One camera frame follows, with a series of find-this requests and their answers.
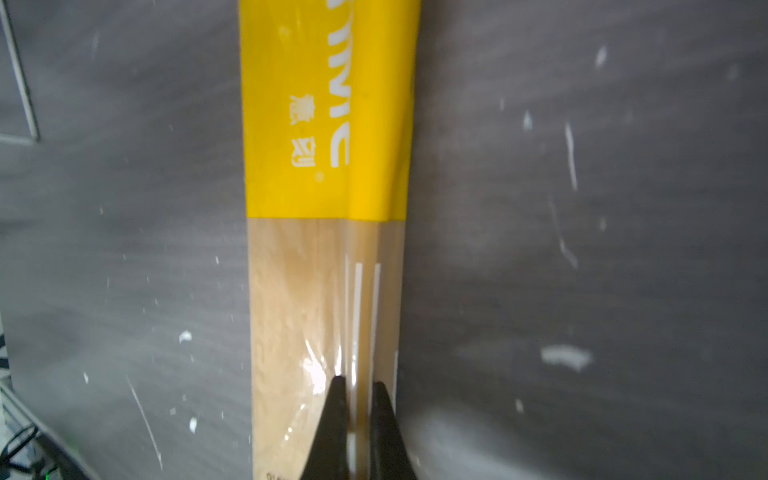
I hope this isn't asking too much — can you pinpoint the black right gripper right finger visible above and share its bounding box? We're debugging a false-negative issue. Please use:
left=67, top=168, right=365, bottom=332
left=369, top=381, right=417, bottom=480

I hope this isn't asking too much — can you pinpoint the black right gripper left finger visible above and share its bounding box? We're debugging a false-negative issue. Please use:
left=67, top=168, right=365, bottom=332
left=300, top=376, right=348, bottom=480

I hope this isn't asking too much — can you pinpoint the white two-tier shelf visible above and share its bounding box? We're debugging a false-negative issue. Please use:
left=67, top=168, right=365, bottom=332
left=1, top=0, right=41, bottom=145

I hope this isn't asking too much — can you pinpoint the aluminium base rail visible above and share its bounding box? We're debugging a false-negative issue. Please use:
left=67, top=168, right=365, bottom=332
left=1, top=376, right=100, bottom=479

